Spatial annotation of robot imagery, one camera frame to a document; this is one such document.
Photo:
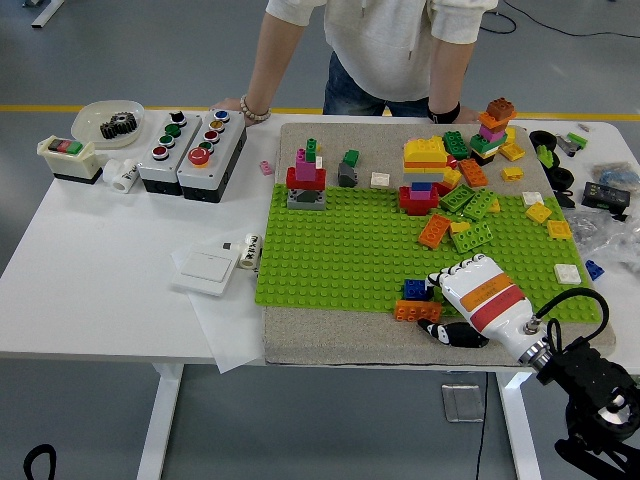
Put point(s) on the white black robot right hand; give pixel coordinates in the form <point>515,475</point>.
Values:
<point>490,305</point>

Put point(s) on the person's right hand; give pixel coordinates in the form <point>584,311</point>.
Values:
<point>229,104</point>

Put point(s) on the person's left hand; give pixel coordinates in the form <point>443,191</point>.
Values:
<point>467,116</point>

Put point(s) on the orange long brick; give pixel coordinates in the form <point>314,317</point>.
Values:
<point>473,173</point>
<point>434,231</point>
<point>417,311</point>

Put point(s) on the blue square brick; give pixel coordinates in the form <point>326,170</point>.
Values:
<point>415,290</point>

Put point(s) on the green studded baseplate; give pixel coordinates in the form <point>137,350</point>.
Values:
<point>325,260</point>

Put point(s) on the person's right forearm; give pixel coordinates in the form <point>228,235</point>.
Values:
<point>272,60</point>

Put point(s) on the person's left forearm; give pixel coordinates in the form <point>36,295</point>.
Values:
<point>450,75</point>

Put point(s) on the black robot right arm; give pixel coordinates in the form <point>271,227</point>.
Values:
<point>585,370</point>

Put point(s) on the black toy tyre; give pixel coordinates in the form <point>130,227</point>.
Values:
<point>534,137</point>
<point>554,176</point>

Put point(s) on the green toy plant piece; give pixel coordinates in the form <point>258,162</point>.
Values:
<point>548,157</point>

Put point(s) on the grey toy piece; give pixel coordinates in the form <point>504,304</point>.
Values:
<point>566,145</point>

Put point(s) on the black wristwatch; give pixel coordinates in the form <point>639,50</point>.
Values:
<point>442,114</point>

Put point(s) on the brick tower with brown top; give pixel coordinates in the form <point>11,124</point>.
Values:
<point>495,130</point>

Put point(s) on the dark green long brick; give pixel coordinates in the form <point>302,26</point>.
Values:
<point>456,145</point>

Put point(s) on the yellow flat brick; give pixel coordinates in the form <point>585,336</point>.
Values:
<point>559,229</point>
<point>513,151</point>

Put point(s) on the brick tower with yellow top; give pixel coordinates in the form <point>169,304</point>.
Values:
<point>422,160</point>

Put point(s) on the yellow square brick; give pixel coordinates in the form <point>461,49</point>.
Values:
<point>451,177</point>
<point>538,212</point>

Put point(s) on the lime green long brick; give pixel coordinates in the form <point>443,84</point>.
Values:
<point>480,204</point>
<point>474,237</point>

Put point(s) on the small yellow brick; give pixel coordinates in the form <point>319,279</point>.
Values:
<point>459,227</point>
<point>494,205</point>
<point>513,173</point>

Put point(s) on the grey emergency-stop control box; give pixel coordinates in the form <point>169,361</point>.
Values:
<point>210,175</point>

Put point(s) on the small pink brick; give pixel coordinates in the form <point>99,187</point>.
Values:
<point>266,168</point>

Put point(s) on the white square tile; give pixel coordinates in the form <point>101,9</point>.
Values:
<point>533,198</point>
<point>380,180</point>
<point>567,274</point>

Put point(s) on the grey four-button control box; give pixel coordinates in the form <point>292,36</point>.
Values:
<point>160,172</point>

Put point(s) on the metal floor socket plate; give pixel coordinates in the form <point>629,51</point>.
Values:
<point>462,402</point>

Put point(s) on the brick tower with magenta middle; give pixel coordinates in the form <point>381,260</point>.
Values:
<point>306,175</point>

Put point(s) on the small blue piece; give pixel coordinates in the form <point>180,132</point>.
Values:
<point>595,270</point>

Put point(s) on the black metal gear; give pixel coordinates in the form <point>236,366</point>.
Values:
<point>119,126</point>

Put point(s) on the person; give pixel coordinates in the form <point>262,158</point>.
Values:
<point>380,45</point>

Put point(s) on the small lime green brick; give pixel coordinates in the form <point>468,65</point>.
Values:
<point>578,140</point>

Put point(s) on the white table leg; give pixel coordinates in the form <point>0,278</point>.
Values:
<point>160,425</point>
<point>520,430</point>

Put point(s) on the small black part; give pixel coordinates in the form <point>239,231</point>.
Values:
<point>567,198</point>

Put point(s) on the white pipe tee fitting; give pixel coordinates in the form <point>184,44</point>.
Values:
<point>120,176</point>

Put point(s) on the grey slope brick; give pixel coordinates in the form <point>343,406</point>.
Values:
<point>347,175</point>

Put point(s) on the white plastic bowl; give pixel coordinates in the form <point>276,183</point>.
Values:
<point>90,122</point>

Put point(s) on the clear plastic bags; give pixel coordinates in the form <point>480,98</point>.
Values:
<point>615,235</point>

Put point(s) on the grey-brown mat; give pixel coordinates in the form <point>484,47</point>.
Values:
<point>350,342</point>

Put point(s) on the small white pipe fitting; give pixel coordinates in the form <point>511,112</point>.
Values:
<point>249,251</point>

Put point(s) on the black digital meter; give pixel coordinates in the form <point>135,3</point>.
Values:
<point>605,196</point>

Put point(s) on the plastic bag with blue parts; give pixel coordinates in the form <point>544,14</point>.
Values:
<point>615,175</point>

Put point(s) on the translucent paper sheet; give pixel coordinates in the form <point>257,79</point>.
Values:
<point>225,330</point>

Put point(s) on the white wall switch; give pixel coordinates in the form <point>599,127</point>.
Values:
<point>202,270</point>

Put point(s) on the beige red-green switch box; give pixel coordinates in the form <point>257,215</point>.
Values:
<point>70,162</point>

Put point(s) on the grey metal frame foot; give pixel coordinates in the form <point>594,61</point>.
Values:
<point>47,14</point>

